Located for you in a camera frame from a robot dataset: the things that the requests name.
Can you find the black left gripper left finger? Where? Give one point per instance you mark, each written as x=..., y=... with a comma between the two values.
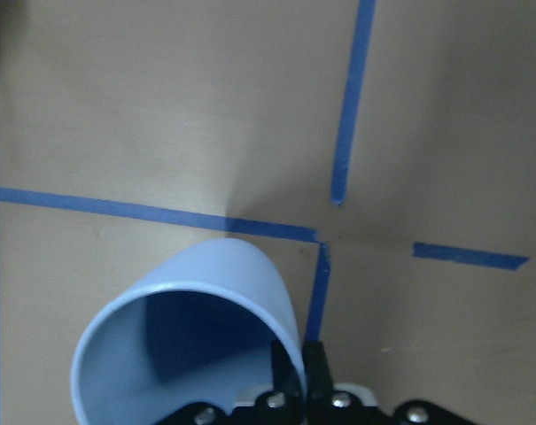
x=285, y=378

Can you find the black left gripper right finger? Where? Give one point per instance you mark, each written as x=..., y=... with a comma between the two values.
x=318, y=376

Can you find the light blue plastic cup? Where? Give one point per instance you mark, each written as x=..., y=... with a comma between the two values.
x=198, y=328

